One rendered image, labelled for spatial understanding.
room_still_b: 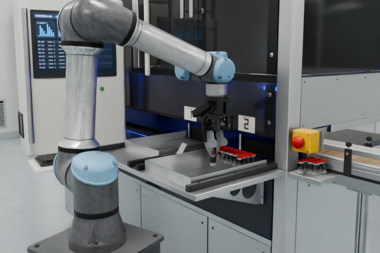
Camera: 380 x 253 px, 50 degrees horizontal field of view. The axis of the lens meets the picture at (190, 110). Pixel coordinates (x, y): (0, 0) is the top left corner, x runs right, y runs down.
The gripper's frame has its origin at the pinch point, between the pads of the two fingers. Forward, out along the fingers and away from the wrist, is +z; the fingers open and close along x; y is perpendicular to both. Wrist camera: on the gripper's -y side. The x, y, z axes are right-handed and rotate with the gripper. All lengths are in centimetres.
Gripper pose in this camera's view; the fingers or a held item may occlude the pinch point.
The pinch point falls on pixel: (212, 150)
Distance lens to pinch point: 146.9
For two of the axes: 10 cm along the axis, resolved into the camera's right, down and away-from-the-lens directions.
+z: 0.0, 9.9, 1.4
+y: 6.2, 1.1, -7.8
